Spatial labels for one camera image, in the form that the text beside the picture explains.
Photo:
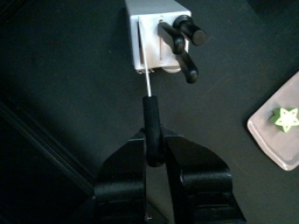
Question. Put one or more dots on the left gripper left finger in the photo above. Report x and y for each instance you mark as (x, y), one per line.
(121, 180)

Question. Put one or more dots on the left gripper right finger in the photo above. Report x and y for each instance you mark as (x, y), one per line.
(202, 180)

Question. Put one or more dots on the green star toy piece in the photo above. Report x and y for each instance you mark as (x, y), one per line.
(286, 119)

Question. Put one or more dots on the grey knife block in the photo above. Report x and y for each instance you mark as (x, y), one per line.
(151, 35)

